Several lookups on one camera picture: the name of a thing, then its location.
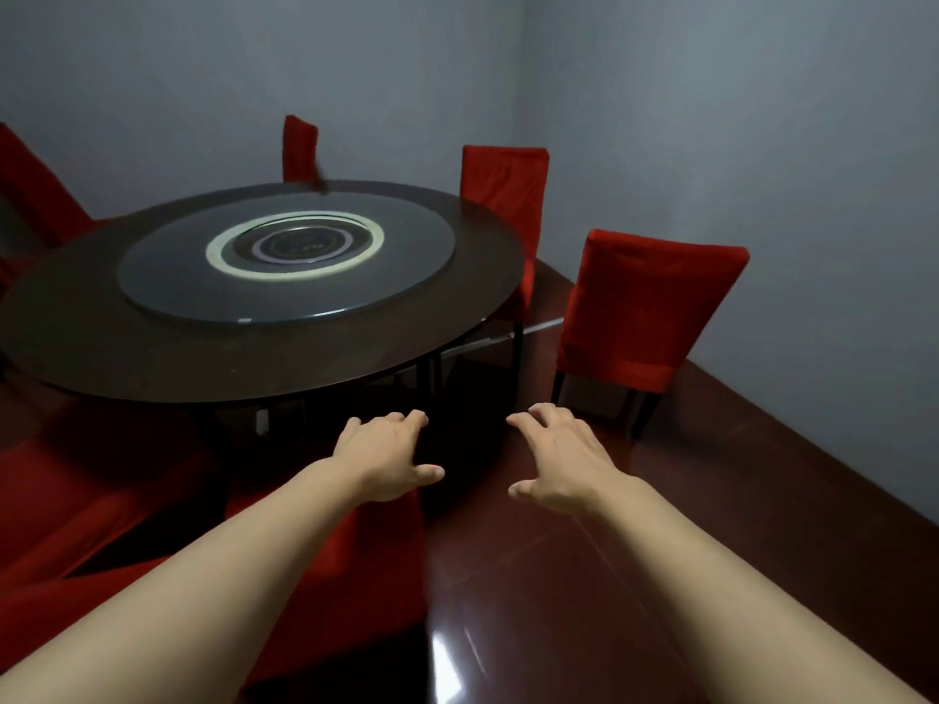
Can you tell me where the round glass turntable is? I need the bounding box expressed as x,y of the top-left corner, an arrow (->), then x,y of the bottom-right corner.
116,190 -> 456,328

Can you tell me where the round dark dining table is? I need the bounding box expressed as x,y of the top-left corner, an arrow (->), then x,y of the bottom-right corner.
0,179 -> 526,437

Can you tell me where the red covered chair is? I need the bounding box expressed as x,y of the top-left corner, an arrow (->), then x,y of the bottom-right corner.
550,228 -> 751,442
0,431 -> 224,591
282,114 -> 321,184
0,489 -> 431,688
460,144 -> 550,325
0,123 -> 98,290

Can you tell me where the person's left hand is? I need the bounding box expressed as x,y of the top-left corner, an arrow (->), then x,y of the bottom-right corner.
334,409 -> 446,505

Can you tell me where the built-in round cooktop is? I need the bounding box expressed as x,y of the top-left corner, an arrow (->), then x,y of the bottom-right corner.
205,210 -> 387,284

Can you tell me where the person's right hand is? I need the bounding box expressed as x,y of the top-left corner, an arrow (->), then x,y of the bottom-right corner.
506,403 -> 633,517

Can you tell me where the silver metal rod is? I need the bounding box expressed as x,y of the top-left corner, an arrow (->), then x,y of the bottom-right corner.
440,318 -> 566,358

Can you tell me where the person's left forearm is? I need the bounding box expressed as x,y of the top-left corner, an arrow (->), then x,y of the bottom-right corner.
0,457 -> 365,704

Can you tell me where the person's right forearm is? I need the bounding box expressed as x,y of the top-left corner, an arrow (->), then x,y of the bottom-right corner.
587,475 -> 931,704

